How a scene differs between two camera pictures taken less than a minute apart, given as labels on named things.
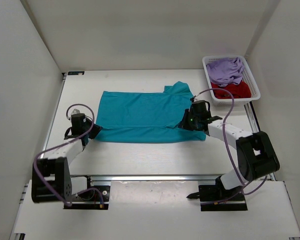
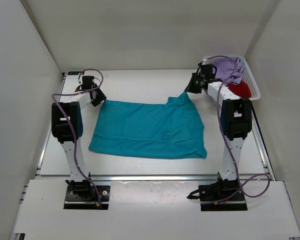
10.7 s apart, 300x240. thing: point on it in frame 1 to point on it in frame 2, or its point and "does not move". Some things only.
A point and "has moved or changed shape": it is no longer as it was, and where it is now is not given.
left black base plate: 96,197 does not move
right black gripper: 185,124 to 191,88
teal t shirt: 146,117 has moved or changed shape
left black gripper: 96,128 to 101,97
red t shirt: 240,90 does not move
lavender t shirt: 226,71 does not move
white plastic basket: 248,78 does not move
